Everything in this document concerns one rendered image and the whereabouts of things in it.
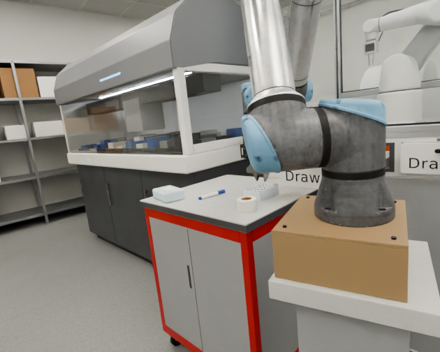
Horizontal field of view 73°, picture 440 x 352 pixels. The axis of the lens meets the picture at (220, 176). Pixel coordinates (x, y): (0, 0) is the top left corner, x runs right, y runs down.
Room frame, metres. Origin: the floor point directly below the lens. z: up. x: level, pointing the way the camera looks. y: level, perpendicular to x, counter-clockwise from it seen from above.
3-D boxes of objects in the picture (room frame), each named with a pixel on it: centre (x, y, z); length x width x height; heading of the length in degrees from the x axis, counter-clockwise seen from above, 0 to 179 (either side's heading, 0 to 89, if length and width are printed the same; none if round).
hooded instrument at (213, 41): (2.68, 0.40, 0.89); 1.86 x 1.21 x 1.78; 45
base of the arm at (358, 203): (0.58, -0.26, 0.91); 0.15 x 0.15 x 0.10
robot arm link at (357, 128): (0.57, -0.26, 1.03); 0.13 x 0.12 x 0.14; 88
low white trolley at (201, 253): (1.28, -0.05, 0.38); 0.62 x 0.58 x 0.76; 45
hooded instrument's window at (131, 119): (2.66, 0.40, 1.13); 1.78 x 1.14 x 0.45; 45
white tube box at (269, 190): (1.16, -0.16, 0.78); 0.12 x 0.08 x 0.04; 132
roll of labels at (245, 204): (1.00, -0.08, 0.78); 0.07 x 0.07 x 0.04
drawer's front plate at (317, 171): (0.97, -0.33, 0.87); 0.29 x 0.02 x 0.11; 45
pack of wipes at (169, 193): (1.27, 0.23, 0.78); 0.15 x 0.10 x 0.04; 33
